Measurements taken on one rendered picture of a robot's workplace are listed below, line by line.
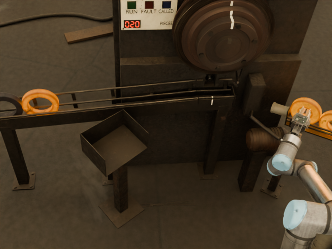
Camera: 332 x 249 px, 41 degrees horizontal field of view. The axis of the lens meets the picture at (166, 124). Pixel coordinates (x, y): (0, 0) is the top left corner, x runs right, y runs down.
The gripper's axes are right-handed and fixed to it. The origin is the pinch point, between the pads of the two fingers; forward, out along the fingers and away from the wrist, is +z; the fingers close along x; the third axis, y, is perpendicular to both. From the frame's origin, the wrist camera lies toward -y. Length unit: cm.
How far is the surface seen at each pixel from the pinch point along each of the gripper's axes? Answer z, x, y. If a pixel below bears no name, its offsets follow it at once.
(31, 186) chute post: -95, 131, -47
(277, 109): -3.9, 13.5, -5.0
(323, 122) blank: -2.6, -10.1, -2.3
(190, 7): -10, 60, 59
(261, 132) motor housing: -13.7, 17.5, -17.9
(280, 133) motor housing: -8.5, 7.9, -19.9
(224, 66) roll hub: -14, 41, 32
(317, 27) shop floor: 160, 26, -123
